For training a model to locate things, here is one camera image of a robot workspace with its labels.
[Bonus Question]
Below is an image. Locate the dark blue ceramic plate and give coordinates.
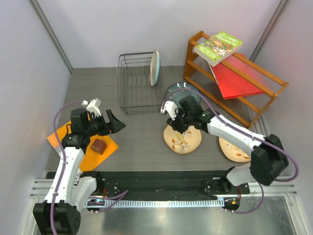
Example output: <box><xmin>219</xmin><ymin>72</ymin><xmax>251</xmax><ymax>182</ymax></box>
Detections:
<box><xmin>164</xmin><ymin>82</ymin><xmax>201</xmax><ymax>108</ymax></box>

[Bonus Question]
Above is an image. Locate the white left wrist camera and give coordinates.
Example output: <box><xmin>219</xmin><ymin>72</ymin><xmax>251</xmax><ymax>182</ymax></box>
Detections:
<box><xmin>82</xmin><ymin>98</ymin><xmax>102</xmax><ymax>118</ymax></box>

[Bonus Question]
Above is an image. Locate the brown small box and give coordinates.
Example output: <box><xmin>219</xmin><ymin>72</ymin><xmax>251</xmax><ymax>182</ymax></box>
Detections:
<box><xmin>90</xmin><ymin>139</ymin><xmax>107</xmax><ymax>155</ymax></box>

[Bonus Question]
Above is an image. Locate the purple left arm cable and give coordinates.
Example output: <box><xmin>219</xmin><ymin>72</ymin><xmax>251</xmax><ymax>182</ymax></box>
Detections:
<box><xmin>50</xmin><ymin>100</ymin><xmax>129</xmax><ymax>235</ymax></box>

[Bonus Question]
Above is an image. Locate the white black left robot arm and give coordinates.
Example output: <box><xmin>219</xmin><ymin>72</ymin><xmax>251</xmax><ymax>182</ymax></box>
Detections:
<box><xmin>33</xmin><ymin>108</ymin><xmax>126</xmax><ymax>235</ymax></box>

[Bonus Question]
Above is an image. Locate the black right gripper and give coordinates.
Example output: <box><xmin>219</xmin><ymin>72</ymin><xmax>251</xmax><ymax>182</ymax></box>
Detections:
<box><xmin>167</xmin><ymin>107</ymin><xmax>193</xmax><ymax>134</ymax></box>

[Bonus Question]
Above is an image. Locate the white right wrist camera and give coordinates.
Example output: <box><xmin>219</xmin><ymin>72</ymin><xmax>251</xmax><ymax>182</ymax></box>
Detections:
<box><xmin>160</xmin><ymin>101</ymin><xmax>178</xmax><ymax>120</ymax></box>

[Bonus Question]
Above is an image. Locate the beige bird plate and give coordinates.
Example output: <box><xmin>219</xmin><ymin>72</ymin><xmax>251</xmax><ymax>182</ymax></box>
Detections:
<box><xmin>163</xmin><ymin>125</ymin><xmax>202</xmax><ymax>155</ymax></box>
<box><xmin>219</xmin><ymin>137</ymin><xmax>251</xmax><ymax>163</ymax></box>

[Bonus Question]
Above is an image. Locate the green treehouse book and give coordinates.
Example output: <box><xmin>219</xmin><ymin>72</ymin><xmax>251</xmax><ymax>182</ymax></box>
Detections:
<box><xmin>193</xmin><ymin>31</ymin><xmax>243</xmax><ymax>67</ymax></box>

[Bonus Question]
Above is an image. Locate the white slotted cable duct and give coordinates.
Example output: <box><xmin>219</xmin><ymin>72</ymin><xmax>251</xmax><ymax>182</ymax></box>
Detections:
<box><xmin>86</xmin><ymin>198</ymin><xmax>224</xmax><ymax>209</ymax></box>

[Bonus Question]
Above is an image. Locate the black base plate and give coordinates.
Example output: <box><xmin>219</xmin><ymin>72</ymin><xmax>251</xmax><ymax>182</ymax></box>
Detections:
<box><xmin>83</xmin><ymin>170</ymin><xmax>250</xmax><ymax>196</ymax></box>

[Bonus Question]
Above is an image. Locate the red book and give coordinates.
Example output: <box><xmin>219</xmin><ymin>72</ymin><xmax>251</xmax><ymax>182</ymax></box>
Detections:
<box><xmin>209</xmin><ymin>55</ymin><xmax>263</xmax><ymax>99</ymax></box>

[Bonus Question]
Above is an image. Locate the orange wooden book rack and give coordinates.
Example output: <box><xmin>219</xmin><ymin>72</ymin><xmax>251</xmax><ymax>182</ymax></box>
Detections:
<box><xmin>183</xmin><ymin>31</ymin><xmax>289</xmax><ymax>128</ymax></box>

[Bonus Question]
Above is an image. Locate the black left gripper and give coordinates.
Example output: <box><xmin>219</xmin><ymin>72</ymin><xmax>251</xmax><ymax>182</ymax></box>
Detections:
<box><xmin>84</xmin><ymin>110</ymin><xmax>125</xmax><ymax>137</ymax></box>

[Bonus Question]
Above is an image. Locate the white and blue plate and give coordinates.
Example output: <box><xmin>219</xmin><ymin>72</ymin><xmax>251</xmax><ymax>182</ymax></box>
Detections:
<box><xmin>150</xmin><ymin>50</ymin><xmax>160</xmax><ymax>86</ymax></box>

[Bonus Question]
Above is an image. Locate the black wire dish rack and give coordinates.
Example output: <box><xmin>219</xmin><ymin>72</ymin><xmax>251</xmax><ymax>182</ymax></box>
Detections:
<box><xmin>117</xmin><ymin>51</ymin><xmax>164</xmax><ymax>116</ymax></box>

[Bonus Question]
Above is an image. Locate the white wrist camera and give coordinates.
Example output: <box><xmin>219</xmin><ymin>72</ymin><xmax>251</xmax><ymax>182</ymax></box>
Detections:
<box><xmin>82</xmin><ymin>98</ymin><xmax>102</xmax><ymax>118</ymax></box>
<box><xmin>160</xmin><ymin>101</ymin><xmax>178</xmax><ymax>120</ymax></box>

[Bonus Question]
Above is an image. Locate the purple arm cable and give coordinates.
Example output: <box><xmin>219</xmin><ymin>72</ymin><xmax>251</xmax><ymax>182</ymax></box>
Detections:
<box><xmin>160</xmin><ymin>88</ymin><xmax>300</xmax><ymax>214</ymax></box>
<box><xmin>50</xmin><ymin>100</ymin><xmax>129</xmax><ymax>235</ymax></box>

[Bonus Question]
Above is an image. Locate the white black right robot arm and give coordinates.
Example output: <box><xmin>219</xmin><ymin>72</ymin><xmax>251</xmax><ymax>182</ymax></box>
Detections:
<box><xmin>160</xmin><ymin>95</ymin><xmax>289</xmax><ymax>193</ymax></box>

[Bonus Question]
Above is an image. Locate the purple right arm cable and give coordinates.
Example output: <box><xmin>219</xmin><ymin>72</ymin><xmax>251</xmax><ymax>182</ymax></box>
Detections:
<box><xmin>160</xmin><ymin>88</ymin><xmax>300</xmax><ymax>214</ymax></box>

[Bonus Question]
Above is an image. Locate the orange envelope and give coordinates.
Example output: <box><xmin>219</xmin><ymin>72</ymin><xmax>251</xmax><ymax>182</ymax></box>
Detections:
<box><xmin>47</xmin><ymin>121</ymin><xmax>119</xmax><ymax>172</ymax></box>

